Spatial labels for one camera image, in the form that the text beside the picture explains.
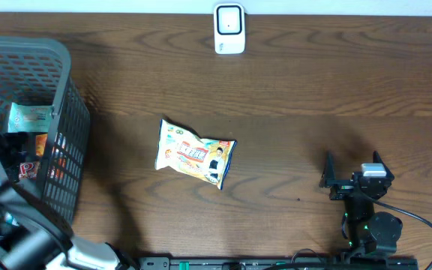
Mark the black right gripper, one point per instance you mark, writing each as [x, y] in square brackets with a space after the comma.
[343, 187]

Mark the yellow snack chip bag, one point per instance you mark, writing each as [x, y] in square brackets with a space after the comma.
[183, 151]

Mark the orange tissue packet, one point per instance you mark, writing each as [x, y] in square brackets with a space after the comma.
[40, 144]

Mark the red Top chocolate bar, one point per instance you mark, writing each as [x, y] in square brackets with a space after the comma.
[28, 170]

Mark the light teal snack packet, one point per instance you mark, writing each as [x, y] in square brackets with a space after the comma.
[29, 119]

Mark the grey plastic mesh basket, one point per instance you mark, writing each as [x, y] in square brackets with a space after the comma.
[37, 72]

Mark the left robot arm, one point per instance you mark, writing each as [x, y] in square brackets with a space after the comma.
[34, 236]

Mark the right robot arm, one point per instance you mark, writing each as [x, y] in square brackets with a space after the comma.
[372, 235]

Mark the white barcode scanner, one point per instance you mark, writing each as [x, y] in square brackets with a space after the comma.
[229, 29]

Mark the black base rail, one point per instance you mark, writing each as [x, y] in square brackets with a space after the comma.
[302, 262]

